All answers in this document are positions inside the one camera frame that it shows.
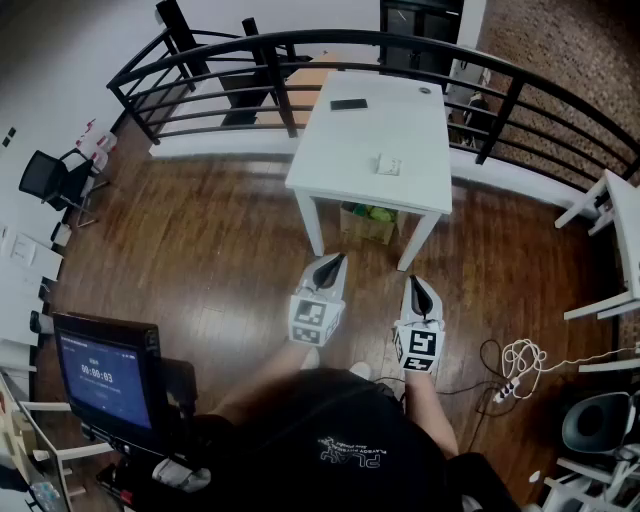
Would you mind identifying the white rectangular table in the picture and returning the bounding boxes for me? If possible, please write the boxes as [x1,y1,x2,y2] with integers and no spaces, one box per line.
[284,69,455,273]

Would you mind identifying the light wooden desk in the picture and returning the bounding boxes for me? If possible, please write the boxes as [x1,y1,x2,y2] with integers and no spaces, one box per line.
[254,49,381,129]

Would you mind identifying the dark double door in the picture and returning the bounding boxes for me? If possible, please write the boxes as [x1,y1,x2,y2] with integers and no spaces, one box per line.
[378,0,466,76]

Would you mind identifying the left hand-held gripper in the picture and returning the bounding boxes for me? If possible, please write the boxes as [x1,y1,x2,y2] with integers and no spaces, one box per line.
[287,252,349,348]

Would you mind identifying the white metal rack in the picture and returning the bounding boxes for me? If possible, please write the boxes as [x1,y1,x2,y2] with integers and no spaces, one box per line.
[542,449,640,512]

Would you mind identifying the black timer display screen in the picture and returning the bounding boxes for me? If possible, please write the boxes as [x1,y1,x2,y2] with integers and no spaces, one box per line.
[52,312,166,454]

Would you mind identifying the white paper cup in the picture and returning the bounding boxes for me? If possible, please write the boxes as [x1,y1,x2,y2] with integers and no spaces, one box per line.
[372,152,404,177]

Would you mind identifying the black metal railing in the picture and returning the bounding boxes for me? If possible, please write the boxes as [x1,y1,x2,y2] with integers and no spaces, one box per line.
[106,14,640,196]

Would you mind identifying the white power strip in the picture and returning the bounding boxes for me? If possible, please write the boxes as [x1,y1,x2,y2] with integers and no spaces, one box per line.
[493,377,522,404]

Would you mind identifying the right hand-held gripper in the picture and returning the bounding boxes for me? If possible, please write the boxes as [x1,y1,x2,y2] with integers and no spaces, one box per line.
[392,274,448,375]

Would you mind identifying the person's left forearm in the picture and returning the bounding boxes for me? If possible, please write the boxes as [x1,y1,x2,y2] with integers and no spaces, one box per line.
[209,339,321,426]

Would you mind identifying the cardboard box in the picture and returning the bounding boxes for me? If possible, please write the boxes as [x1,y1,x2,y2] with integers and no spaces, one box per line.
[339,200,400,246]

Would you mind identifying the grey cloth bundle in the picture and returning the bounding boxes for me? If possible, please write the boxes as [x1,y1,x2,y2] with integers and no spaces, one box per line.
[152,457,211,494]

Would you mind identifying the black round-back chair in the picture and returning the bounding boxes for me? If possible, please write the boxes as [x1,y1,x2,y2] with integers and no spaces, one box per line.
[560,391,640,459]

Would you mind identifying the white cable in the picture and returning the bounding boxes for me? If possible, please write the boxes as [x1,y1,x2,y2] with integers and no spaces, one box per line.
[501,338,640,401]

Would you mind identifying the person's right forearm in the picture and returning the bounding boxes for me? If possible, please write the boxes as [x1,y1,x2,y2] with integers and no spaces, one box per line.
[402,369,460,459]

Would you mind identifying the black floor cable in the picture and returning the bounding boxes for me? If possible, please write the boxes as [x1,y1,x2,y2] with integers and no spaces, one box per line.
[374,339,511,416]

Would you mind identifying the black office chair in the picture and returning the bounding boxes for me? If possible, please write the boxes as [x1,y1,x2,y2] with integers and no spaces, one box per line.
[18,149,110,230]

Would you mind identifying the person's black clothes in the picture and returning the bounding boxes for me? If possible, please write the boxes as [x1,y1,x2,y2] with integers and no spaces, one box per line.
[189,367,524,512]

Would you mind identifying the white side table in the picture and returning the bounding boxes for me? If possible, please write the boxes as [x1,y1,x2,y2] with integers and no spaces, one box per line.
[554,168,640,374]

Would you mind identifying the tall black column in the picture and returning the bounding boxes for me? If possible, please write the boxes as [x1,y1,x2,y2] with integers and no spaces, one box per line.
[155,0,201,94]

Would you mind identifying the group of clear water bottles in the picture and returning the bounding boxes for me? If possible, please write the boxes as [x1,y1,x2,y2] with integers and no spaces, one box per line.
[75,118,119,172]

